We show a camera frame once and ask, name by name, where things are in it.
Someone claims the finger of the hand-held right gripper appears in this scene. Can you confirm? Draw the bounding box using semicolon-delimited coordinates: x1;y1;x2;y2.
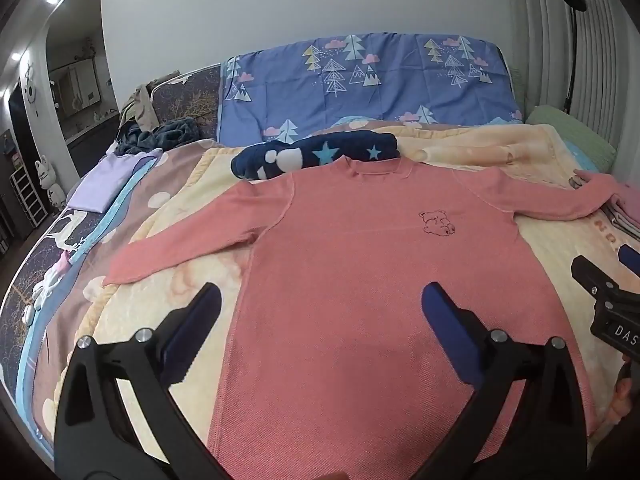
571;255;640;317
618;245;640;279

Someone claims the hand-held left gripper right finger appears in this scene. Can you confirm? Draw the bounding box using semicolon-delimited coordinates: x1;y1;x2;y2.
415;281;587;480

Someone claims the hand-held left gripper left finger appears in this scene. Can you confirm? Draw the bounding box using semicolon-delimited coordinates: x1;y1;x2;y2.
54;282;236;480

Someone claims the pink sweater with bear print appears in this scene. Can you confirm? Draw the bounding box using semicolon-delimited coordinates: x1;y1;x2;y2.
106;155;618;480

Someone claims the folded grey garment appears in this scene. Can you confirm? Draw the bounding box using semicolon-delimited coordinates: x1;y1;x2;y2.
606;204;640;237

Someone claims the cream printed plush blanket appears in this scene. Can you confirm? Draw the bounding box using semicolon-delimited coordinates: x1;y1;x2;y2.
30;120;640;480

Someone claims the folded pink garment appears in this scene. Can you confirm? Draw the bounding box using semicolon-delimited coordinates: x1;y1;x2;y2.
575;169;640;222

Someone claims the green pillow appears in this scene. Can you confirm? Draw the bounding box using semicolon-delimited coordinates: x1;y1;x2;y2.
525;105;617;171

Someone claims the lilac cloth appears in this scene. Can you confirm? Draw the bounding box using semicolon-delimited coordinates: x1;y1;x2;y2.
67;149;163;212

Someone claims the dark bed sheet white print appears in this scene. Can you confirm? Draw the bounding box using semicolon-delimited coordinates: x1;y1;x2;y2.
0;207;121;411

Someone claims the white pleated curtain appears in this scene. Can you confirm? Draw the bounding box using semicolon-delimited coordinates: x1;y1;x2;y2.
517;0;640;161

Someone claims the dark grey cloth pile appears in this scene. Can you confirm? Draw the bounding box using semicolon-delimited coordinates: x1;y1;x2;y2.
116;117;201;156

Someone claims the white cat figurine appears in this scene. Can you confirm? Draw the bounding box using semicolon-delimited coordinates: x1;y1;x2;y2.
35;156;65;211

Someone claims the small shelf unit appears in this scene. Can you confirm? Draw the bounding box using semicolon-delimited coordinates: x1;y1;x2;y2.
10;165;48;228

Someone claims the navy star print cloth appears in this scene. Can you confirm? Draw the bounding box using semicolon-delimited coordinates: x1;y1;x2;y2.
230;130;399;181

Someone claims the dark floral headboard cover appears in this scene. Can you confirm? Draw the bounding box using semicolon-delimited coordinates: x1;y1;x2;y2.
150;64;222;143

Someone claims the beige garment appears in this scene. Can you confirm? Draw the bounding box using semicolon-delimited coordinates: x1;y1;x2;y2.
120;84;161;131

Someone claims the blue tree-print pillow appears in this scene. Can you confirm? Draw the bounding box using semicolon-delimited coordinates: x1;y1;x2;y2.
218;32;524;146

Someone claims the white cartoon wall sticker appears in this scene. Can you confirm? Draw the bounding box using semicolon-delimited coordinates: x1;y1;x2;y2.
20;62;42;116

